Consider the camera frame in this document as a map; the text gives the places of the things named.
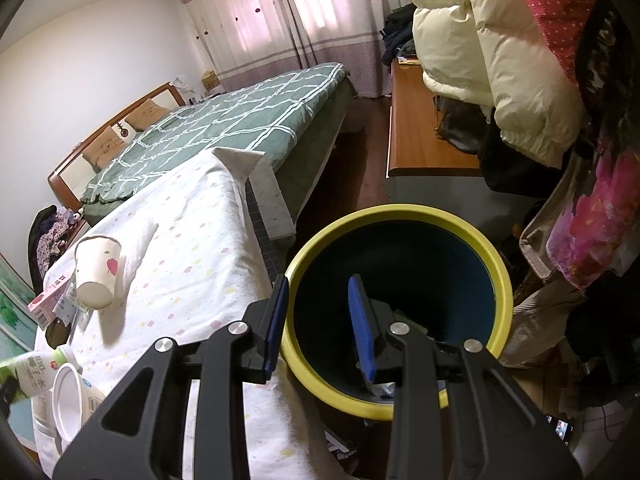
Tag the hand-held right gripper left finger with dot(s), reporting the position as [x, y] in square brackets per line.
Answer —
[277, 320]

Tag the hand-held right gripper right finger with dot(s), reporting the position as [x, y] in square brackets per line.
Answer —
[361, 325]

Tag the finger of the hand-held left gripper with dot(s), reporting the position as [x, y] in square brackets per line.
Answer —
[5, 395]

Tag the green white plastic bottle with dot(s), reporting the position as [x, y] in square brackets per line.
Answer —
[35, 370]

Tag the white plastic tub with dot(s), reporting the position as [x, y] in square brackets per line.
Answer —
[67, 400]

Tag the pink cardboard box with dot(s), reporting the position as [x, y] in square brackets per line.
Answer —
[46, 306]

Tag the white blue packet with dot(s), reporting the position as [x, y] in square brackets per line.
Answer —
[67, 311]

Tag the yellow rimmed dark trash bin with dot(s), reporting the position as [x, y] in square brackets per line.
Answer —
[400, 211]

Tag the white paper cup pink print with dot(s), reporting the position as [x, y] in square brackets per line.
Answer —
[97, 270]

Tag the white dotted sheet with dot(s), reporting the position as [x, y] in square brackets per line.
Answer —
[190, 260]

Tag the dark purple clothes heap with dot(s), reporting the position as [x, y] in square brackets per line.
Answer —
[47, 240]

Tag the beige cloth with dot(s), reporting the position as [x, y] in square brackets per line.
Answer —
[540, 320]

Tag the green checked quilt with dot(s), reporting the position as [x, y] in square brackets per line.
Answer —
[225, 120]

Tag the wooden desk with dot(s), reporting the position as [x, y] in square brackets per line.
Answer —
[415, 125]

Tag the black smartphone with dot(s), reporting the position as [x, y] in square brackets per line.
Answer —
[560, 429]

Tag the dark brown bag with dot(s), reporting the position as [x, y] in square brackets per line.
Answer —
[465, 125]

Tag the brown pillow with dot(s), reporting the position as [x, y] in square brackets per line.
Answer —
[146, 115]
[105, 147]

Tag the small wicker basket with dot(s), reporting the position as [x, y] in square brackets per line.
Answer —
[210, 81]

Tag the wooden bed headboard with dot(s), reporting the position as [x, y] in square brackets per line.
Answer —
[150, 94]

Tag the pink floral cloth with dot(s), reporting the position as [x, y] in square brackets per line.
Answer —
[595, 210]

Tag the dark clothes pile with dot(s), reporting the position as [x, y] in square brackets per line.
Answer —
[397, 35]

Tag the cream puffer jacket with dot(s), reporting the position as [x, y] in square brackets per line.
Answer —
[500, 60]

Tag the pink purple curtain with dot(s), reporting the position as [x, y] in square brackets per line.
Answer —
[260, 20]

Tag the dark patterned garment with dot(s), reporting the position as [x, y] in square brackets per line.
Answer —
[610, 70]

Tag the red dotted cloth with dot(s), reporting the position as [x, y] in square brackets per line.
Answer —
[550, 10]

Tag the white metal table frame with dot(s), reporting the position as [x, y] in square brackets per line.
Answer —
[340, 445]

